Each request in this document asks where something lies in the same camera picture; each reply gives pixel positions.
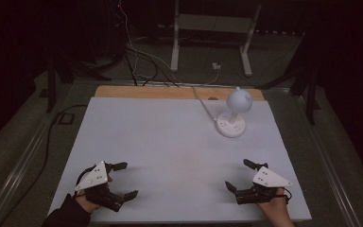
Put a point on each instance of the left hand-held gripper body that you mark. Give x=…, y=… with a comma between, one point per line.
x=96, y=179

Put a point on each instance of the person's left hand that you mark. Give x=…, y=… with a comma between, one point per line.
x=87, y=204

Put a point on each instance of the person's right hand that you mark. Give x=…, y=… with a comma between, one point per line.
x=277, y=210

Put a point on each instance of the white metal stand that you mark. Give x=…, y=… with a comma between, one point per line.
x=212, y=23

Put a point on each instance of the white round desk lamp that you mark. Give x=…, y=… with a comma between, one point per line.
x=236, y=113

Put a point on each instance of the black tripod stand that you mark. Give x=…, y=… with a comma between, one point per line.
x=55, y=82
x=307, y=91

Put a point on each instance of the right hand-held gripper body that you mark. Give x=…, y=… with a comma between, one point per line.
x=263, y=186

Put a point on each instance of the white plug adapter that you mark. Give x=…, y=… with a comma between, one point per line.
x=216, y=66

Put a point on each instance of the white table cover sheet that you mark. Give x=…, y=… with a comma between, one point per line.
x=176, y=157

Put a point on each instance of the metal floor rail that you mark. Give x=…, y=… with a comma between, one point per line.
x=15, y=170
x=331, y=170

